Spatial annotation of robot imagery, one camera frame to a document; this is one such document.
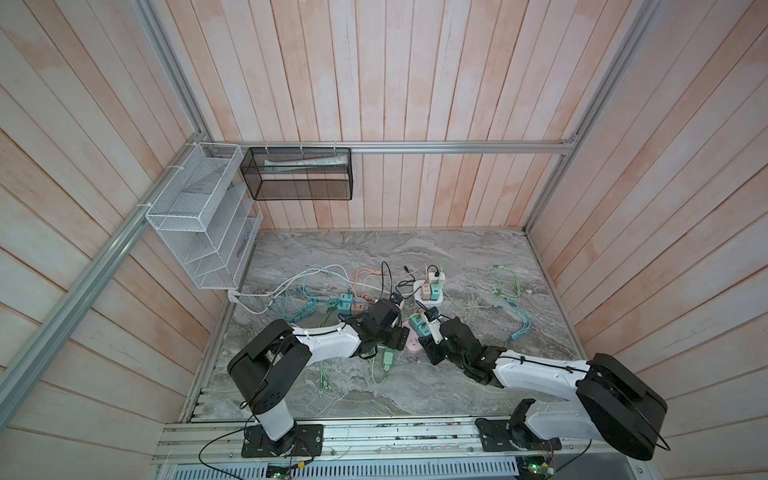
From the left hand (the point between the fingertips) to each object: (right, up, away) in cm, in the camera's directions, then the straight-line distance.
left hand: (396, 334), depth 90 cm
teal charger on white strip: (+13, +12, +5) cm, 19 cm away
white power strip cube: (+11, +13, +3) cm, 17 cm away
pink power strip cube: (+5, -2, -2) cm, 6 cm away
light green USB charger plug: (-3, -6, -6) cm, 9 cm away
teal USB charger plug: (+7, +3, -5) cm, 9 cm away
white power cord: (-46, +8, +9) cm, 48 cm away
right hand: (+8, 0, -2) cm, 9 cm away
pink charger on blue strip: (-12, +9, 0) cm, 15 cm away
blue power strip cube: (-14, +6, 0) cm, 16 cm away
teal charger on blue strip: (-16, +9, 0) cm, 18 cm away
